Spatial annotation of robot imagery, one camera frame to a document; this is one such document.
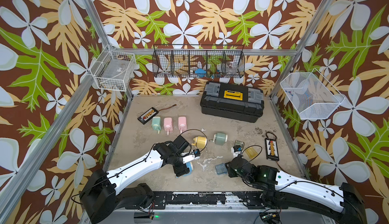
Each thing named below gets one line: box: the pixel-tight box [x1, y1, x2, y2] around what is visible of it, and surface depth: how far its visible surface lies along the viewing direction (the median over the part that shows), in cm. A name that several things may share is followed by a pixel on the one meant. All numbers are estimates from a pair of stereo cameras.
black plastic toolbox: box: [200, 81, 265, 124], surface depth 98 cm
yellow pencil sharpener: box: [190, 136, 208, 149], surface depth 90 cm
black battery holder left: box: [137, 106, 160, 125], surface depth 109 cm
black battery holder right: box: [264, 137, 280, 162], surface depth 92 cm
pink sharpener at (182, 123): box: [177, 116, 188, 134], surface depth 98 cm
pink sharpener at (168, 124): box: [163, 117, 174, 136], surface depth 98 cm
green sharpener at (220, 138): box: [209, 132, 228, 146], surface depth 90 cm
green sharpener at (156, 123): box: [151, 116, 162, 134], surface depth 98 cm
